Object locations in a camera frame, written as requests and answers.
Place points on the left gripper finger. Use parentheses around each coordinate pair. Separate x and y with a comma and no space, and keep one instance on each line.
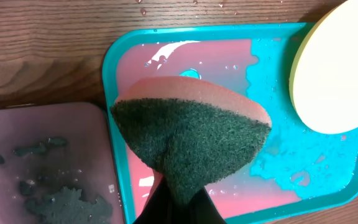
(161,209)

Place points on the green and orange sponge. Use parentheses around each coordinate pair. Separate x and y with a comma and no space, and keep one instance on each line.
(191,131)

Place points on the black plastic tray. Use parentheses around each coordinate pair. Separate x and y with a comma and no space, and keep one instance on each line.
(56,166)

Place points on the teal plastic tray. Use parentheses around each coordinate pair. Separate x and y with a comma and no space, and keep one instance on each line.
(298,170)

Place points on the yellow-green plate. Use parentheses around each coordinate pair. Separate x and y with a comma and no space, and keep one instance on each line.
(323,81)

